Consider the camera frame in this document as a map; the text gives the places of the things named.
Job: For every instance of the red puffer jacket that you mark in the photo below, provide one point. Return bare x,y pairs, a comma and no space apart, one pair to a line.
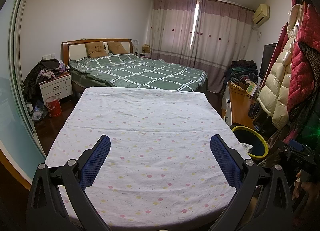
302,80

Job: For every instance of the wooden low cabinet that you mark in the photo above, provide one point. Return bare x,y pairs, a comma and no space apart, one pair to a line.
235,106

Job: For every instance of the floral white tablecloth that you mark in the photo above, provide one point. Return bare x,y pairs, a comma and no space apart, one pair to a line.
160,172

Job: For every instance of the yellow rimmed trash bin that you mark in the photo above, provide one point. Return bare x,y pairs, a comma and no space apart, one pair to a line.
247,135

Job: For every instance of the black television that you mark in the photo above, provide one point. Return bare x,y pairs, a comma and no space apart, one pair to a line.
266,58

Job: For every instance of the green plaid bed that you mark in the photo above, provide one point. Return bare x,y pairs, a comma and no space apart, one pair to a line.
131,71

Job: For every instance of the air conditioner unit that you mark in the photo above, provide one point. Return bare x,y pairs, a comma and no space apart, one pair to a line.
261,15

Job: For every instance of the brown pillow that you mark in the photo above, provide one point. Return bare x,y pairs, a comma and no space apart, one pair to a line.
116,48
96,49

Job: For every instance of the right brown pillow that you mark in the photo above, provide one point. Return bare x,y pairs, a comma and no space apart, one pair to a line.
116,48

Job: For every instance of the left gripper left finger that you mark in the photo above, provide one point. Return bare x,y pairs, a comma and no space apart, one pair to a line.
46,209

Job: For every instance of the beige medicine box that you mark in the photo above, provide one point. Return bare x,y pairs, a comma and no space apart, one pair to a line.
247,147

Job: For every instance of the clothes pile by curtain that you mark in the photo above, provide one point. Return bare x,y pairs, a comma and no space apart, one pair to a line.
239,71

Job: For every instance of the red bucket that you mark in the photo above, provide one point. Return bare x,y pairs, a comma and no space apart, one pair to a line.
53,106

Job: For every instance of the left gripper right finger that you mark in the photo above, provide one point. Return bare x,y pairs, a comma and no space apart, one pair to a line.
262,200

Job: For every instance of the pink striped curtains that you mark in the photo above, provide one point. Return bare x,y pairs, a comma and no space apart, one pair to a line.
202,34

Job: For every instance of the sliding glass door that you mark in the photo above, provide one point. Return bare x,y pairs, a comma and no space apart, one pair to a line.
18,137

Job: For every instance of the wicker basket on bedside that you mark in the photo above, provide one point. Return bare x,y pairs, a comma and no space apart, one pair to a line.
145,49

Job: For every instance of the dark clothes pile on nightstand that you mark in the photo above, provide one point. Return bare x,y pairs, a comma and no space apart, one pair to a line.
43,71

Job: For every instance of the left brown pillow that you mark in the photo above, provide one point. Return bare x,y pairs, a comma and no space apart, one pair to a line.
96,49

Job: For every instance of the wooden headboard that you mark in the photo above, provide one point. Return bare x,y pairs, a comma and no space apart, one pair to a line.
76,49

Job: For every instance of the cream puffer jacket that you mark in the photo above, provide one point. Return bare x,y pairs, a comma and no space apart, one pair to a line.
273,96

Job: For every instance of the white nightstand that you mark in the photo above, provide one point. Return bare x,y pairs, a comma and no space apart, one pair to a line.
61,86

